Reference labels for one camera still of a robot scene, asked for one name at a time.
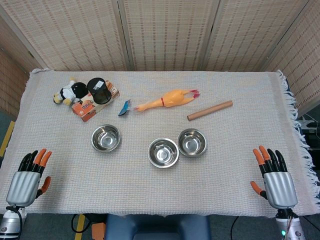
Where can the yellow rubber chicken toy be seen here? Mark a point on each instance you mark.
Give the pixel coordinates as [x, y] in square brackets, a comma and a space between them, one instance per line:
[170, 99]

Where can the orange block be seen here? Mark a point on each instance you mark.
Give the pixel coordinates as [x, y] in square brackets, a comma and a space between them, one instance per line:
[98, 231]

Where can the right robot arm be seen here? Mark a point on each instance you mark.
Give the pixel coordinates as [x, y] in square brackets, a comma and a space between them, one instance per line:
[287, 225]

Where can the black cylindrical cup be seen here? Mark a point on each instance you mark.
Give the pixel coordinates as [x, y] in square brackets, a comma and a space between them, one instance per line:
[99, 90]

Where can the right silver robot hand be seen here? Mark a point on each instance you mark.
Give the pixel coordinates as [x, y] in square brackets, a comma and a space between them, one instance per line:
[280, 190]

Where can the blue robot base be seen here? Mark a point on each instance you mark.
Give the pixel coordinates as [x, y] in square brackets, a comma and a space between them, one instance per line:
[157, 227]

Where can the bamboo folding screen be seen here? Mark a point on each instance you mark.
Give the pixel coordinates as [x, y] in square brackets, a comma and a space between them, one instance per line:
[160, 32]

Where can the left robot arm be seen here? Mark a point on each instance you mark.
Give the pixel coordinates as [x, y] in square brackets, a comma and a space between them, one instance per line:
[10, 222]

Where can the metal bowl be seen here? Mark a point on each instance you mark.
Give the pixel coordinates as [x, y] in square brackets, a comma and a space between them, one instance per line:
[105, 138]
[192, 143]
[163, 153]

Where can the orange cardboard box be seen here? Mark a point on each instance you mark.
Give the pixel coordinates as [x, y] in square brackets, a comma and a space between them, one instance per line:
[95, 105]

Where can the brown cardboard tube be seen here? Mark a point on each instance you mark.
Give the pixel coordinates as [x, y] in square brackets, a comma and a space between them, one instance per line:
[210, 110]

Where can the small blue toy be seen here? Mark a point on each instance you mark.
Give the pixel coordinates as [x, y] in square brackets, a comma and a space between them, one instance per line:
[124, 108]

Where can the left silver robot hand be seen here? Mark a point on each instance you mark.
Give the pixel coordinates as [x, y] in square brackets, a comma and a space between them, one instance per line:
[24, 184]

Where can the beige woven tablecloth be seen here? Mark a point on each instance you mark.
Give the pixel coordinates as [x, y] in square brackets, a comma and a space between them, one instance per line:
[160, 175]

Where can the black white plush toy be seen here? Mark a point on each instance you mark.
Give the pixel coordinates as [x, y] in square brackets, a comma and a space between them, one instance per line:
[69, 92]

